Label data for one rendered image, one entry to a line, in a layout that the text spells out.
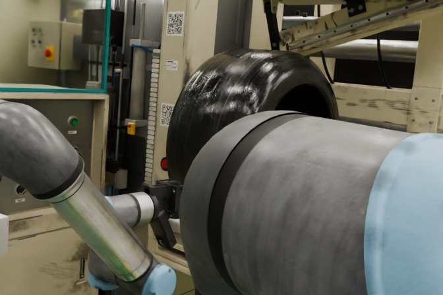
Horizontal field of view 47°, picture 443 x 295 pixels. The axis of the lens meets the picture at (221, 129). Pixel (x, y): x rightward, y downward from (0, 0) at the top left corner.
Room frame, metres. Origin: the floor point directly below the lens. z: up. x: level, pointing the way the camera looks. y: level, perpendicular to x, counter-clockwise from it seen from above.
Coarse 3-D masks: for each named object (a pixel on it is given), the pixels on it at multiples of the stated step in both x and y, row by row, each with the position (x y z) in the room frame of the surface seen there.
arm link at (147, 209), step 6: (138, 192) 1.12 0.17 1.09; (144, 192) 1.12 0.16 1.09; (138, 198) 1.09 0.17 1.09; (144, 198) 1.10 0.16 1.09; (150, 198) 1.11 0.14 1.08; (144, 204) 1.09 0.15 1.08; (150, 204) 1.10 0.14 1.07; (144, 210) 1.08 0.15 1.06; (150, 210) 1.09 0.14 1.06; (144, 216) 1.08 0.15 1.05; (150, 216) 1.09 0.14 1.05; (138, 222) 1.07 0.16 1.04; (144, 222) 1.09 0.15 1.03
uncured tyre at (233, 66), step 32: (224, 64) 1.39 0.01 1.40; (256, 64) 1.33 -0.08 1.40; (288, 64) 1.36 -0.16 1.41; (192, 96) 1.34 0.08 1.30; (224, 96) 1.28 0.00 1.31; (256, 96) 1.26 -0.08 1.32; (288, 96) 1.70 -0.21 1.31; (320, 96) 1.50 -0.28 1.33; (192, 128) 1.30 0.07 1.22; (192, 160) 1.28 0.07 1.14
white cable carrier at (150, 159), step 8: (152, 64) 1.70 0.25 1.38; (152, 80) 1.70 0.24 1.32; (152, 88) 1.70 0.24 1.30; (152, 96) 1.70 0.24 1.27; (152, 104) 1.69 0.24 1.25; (152, 112) 1.69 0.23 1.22; (152, 120) 1.69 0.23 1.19; (152, 128) 1.69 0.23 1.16; (152, 136) 1.69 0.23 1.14; (152, 144) 1.71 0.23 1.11; (152, 152) 1.68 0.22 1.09; (152, 160) 1.68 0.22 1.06; (152, 168) 1.72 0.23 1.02
